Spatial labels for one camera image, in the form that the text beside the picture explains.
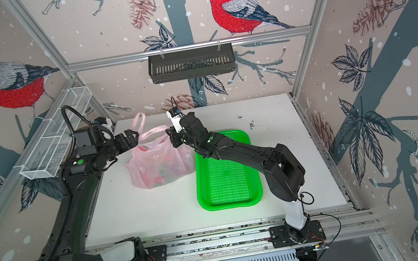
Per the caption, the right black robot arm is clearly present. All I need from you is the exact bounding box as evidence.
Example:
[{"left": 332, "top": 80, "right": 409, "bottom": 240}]
[{"left": 166, "top": 112, "right": 309, "bottom": 231}]

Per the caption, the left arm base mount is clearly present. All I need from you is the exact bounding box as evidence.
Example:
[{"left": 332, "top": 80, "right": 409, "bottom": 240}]
[{"left": 110, "top": 243, "right": 170, "bottom": 261}]

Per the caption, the white wire mesh shelf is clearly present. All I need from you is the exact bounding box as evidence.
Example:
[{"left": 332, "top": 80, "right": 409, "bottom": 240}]
[{"left": 20, "top": 86, "right": 92, "bottom": 180}]

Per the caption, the pink plastic bag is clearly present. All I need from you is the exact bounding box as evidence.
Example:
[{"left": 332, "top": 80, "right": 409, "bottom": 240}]
[{"left": 125, "top": 112, "right": 196, "bottom": 189}]

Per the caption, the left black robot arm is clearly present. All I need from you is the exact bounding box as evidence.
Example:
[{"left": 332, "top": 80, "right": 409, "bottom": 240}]
[{"left": 36, "top": 124, "right": 147, "bottom": 261}]

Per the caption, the aluminium rail base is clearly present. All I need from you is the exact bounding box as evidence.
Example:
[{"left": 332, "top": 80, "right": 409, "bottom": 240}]
[{"left": 50, "top": 201, "right": 390, "bottom": 261}]

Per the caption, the black hanging wall basket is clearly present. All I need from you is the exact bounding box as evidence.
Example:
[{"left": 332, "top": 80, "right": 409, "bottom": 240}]
[{"left": 148, "top": 44, "right": 236, "bottom": 84}]

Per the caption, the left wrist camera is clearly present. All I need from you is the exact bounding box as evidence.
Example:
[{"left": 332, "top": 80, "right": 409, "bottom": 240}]
[{"left": 94, "top": 116, "right": 116, "bottom": 131}]

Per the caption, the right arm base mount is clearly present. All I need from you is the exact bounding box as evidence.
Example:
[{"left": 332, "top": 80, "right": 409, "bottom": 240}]
[{"left": 268, "top": 220, "right": 326, "bottom": 248}]

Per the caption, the left black corrugated cable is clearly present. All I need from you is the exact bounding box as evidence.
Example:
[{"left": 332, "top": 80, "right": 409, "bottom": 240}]
[{"left": 1, "top": 101, "right": 112, "bottom": 261}]

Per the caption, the green plastic basket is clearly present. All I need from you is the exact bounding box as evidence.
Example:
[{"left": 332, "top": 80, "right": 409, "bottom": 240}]
[{"left": 187, "top": 125, "right": 266, "bottom": 214}]

